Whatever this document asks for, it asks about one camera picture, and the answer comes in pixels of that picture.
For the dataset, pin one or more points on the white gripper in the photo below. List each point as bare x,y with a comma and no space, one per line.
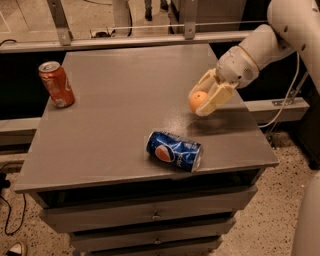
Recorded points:
236,66

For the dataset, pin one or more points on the orange fruit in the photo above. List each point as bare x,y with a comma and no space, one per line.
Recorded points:
196,100

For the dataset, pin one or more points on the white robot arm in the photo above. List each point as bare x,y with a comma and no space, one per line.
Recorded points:
293,26

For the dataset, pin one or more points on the blue pepsi can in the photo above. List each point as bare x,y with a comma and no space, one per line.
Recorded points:
175,150

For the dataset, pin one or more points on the red coca-cola can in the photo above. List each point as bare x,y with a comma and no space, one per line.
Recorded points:
56,82

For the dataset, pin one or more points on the floor power outlet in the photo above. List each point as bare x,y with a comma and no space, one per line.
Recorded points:
99,34

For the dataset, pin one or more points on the middle grey drawer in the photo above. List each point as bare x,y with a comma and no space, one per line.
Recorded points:
152,233

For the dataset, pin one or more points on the grey drawer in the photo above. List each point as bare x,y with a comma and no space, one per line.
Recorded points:
148,210
152,233
175,248

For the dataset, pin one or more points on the grey drawer cabinet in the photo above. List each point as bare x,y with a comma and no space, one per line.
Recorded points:
95,150

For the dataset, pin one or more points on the top grey drawer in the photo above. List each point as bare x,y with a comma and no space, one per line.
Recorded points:
148,210

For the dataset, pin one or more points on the bottom grey drawer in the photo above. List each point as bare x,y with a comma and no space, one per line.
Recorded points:
175,248

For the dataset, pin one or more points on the white shoe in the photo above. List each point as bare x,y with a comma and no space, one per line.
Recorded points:
17,249

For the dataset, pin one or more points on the grey metal rail frame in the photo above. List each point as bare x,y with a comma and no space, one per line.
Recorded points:
64,25

